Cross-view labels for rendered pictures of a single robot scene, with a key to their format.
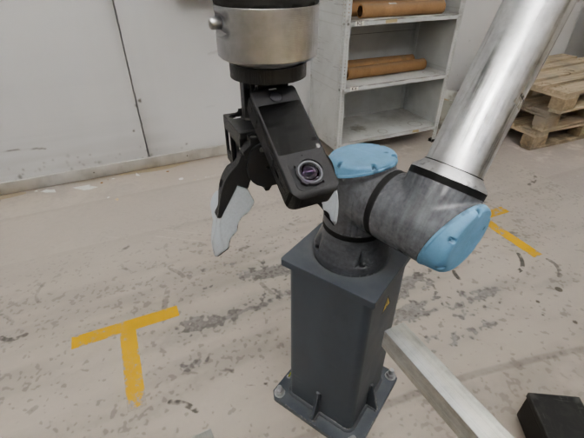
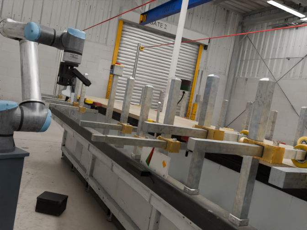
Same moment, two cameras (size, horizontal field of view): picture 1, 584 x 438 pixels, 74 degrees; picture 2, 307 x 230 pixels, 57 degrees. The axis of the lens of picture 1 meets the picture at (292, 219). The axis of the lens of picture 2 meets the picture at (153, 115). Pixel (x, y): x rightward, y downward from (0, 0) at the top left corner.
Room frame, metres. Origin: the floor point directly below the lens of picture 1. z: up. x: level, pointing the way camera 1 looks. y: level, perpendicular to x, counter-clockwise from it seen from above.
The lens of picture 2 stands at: (0.00, 1.46, 1.04)
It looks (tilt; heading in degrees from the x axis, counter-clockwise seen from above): 3 degrees down; 267
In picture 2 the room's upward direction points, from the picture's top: 10 degrees clockwise
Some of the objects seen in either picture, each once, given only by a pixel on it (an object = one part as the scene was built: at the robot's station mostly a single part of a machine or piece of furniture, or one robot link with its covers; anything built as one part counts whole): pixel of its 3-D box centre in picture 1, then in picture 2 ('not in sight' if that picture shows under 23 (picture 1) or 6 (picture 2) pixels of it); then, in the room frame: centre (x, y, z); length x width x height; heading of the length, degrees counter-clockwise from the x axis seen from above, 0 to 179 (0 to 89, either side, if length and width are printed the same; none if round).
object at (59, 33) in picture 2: not in sight; (62, 40); (0.46, -0.06, 1.25); 0.12 x 0.12 x 0.09; 41
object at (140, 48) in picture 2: not in sight; (134, 80); (0.16, -2.85, 1.25); 0.15 x 0.08 x 1.10; 117
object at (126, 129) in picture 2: not in sight; (124, 127); (0.07, -0.27, 0.83); 0.13 x 0.06 x 0.05; 117
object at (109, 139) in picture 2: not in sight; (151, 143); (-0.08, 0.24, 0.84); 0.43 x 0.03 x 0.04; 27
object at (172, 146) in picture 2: not in sight; (167, 143); (-0.16, 0.18, 0.85); 0.13 x 0.06 x 0.05; 117
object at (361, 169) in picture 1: (361, 188); (2, 116); (0.75, -0.15, 0.79); 0.17 x 0.15 x 0.18; 41
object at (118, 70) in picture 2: not in sight; (116, 70); (0.20, -0.52, 1.18); 0.07 x 0.07 x 0.08; 27
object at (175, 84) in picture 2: not in sight; (167, 128); (-0.15, 0.16, 0.91); 0.03 x 0.03 x 0.48; 27
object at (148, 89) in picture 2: not in sight; (141, 128); (-0.03, -0.07, 0.87); 0.03 x 0.03 x 0.48; 27
